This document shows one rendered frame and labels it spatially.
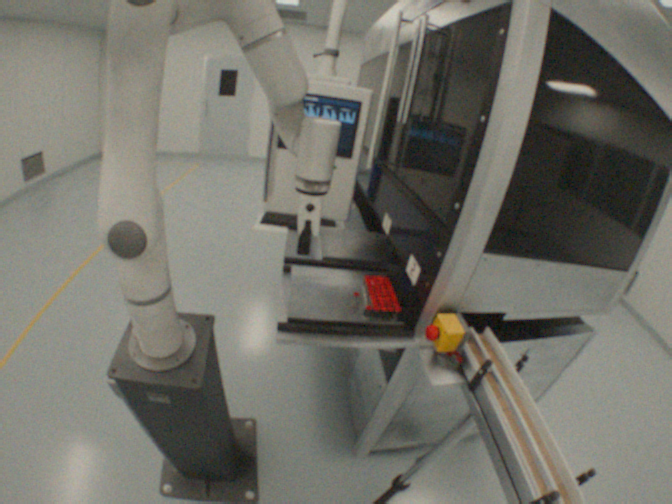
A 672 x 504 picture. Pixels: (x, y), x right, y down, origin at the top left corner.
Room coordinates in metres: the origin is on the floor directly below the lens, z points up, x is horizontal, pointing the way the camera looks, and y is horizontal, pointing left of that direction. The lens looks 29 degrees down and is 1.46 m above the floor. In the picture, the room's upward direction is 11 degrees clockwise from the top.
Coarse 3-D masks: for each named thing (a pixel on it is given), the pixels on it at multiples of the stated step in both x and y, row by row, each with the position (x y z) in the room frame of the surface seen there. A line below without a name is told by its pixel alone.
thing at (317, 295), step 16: (304, 272) 0.84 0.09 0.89; (320, 272) 0.85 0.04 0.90; (336, 272) 0.86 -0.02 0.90; (352, 272) 0.87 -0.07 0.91; (368, 272) 0.88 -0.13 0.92; (304, 288) 0.76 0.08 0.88; (320, 288) 0.77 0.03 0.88; (336, 288) 0.79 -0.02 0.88; (352, 288) 0.81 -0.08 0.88; (288, 304) 0.63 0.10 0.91; (304, 304) 0.68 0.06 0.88; (320, 304) 0.69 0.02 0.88; (336, 304) 0.71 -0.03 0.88; (288, 320) 0.58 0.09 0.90; (304, 320) 0.58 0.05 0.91; (320, 320) 0.59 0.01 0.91; (336, 320) 0.60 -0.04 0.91; (352, 320) 0.61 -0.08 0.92; (368, 320) 0.66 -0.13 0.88; (384, 320) 0.67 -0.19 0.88
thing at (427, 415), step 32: (352, 352) 1.07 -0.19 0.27; (512, 352) 0.66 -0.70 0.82; (544, 352) 0.70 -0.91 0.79; (576, 352) 0.76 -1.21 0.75; (352, 384) 0.93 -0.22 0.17; (384, 384) 0.66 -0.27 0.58; (416, 384) 0.59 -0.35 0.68; (544, 384) 0.75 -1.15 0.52; (416, 416) 0.62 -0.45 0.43; (448, 416) 0.65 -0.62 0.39; (384, 448) 0.60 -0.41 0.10
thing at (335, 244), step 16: (320, 240) 1.05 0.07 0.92; (336, 240) 1.14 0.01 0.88; (352, 240) 1.17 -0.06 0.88; (368, 240) 1.20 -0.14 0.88; (384, 240) 1.24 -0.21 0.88; (320, 256) 0.97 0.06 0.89; (336, 256) 1.00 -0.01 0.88; (352, 256) 1.03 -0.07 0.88; (368, 256) 1.05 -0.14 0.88; (384, 256) 1.08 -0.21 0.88
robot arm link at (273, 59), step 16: (256, 48) 0.51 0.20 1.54; (272, 48) 0.52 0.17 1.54; (288, 48) 0.54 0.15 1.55; (256, 64) 0.53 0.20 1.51; (272, 64) 0.53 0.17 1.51; (288, 64) 0.54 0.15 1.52; (272, 80) 0.54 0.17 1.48; (288, 80) 0.54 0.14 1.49; (304, 80) 0.57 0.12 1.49; (272, 96) 0.55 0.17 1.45; (288, 96) 0.55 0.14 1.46; (304, 96) 0.58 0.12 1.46; (272, 112) 0.62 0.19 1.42; (288, 112) 0.65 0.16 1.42; (304, 112) 0.70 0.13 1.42; (288, 128) 0.67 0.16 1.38; (288, 144) 0.68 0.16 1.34
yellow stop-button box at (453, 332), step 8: (440, 320) 0.54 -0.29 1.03; (448, 320) 0.54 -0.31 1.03; (456, 320) 0.54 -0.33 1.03; (440, 328) 0.52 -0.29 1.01; (448, 328) 0.51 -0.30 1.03; (456, 328) 0.51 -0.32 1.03; (464, 328) 0.51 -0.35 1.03; (440, 336) 0.51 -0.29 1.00; (448, 336) 0.49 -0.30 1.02; (456, 336) 0.50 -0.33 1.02; (464, 336) 0.50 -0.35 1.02; (440, 344) 0.49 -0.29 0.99; (448, 344) 0.49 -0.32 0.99; (456, 344) 0.50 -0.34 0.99
